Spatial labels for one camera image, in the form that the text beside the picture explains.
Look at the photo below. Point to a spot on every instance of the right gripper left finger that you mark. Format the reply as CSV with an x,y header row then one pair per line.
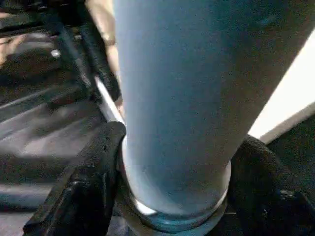
x,y
83,191

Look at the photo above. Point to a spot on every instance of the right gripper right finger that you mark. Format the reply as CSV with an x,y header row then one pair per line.
x,y
266,196

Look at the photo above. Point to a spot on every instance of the black plastic mat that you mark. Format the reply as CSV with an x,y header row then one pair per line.
x,y
39,137

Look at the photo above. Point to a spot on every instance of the white plastic table top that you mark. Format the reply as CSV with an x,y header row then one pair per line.
x,y
290,108

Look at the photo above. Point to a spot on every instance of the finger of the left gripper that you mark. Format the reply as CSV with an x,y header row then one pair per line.
x,y
74,64
101,59

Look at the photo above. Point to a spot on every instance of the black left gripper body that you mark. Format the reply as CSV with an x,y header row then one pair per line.
x,y
39,12

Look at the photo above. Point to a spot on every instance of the white plastic table leg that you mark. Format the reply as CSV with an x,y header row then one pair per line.
x,y
187,98

